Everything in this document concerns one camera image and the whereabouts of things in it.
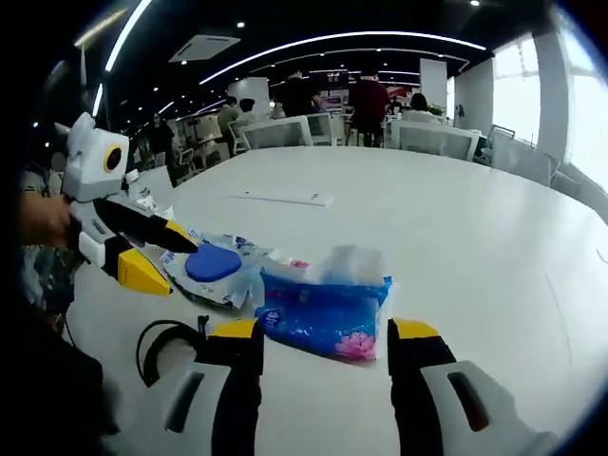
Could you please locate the person's left hand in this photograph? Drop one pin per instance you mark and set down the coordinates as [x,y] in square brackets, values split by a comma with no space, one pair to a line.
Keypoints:
[45,221]

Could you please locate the blue tissue pack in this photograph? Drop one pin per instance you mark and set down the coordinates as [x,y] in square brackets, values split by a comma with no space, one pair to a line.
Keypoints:
[323,313]

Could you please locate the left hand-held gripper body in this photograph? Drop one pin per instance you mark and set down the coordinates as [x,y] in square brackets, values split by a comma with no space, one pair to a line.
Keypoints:
[92,166]

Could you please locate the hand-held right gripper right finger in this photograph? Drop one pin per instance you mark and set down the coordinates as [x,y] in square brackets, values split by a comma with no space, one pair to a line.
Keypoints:
[456,399]

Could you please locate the ceiling air conditioner unit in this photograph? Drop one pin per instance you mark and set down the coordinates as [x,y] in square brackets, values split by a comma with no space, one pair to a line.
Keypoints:
[204,47]

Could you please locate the wet wipes pack blue lid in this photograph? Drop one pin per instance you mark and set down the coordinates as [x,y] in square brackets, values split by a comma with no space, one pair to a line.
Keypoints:
[214,266]

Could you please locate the person's dark clothing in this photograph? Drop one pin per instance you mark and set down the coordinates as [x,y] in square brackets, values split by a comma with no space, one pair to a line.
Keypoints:
[47,389]

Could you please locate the white table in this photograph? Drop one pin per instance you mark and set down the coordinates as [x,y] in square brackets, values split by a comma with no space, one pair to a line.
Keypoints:
[451,228]

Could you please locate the white mesh office chair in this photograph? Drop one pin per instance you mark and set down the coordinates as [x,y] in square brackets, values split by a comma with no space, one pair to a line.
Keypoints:
[502,145]
[238,138]
[278,134]
[328,129]
[434,141]

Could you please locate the green potted plant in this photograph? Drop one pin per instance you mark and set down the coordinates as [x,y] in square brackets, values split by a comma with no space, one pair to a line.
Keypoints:
[437,110]

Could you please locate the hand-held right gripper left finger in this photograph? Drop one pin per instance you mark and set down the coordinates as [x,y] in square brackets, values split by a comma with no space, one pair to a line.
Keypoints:
[209,394]

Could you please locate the curved ceiling light strip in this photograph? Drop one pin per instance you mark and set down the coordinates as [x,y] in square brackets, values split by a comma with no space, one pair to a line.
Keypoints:
[342,38]

